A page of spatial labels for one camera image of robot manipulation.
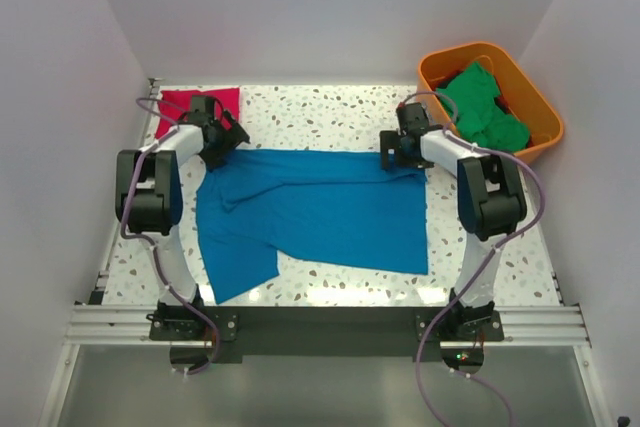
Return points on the green t shirt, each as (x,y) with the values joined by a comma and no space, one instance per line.
(480,119)

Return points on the orange plastic basket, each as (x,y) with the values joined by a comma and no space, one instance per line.
(522,97)

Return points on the folded red t shirt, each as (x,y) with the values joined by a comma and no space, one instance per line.
(185,105)

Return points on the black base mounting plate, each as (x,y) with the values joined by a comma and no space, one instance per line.
(229,334)

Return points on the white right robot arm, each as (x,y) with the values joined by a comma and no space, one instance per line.
(490,198)

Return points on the blue t shirt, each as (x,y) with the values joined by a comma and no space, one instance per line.
(338,208)

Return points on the aluminium frame rail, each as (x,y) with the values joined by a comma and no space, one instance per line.
(125,325)

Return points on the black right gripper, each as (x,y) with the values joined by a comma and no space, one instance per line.
(390,141)

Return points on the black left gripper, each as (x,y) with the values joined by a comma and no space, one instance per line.
(233,136)

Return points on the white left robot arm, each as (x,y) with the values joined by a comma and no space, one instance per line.
(148,191)

